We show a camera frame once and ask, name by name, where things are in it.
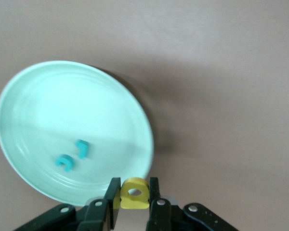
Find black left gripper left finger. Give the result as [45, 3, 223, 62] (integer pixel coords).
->
[13, 177, 122, 231]

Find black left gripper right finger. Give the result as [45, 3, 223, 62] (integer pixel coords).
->
[146, 177, 239, 231]

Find yellow letter d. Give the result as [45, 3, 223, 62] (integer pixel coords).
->
[119, 177, 150, 210]

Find teal letter c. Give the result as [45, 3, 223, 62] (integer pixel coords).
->
[55, 154, 75, 172]

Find teal foam letter L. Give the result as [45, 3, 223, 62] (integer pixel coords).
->
[75, 139, 90, 160]

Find pale green plate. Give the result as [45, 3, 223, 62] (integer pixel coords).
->
[0, 60, 155, 207]

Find brown table cover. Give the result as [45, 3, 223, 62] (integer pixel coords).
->
[0, 0, 289, 231]

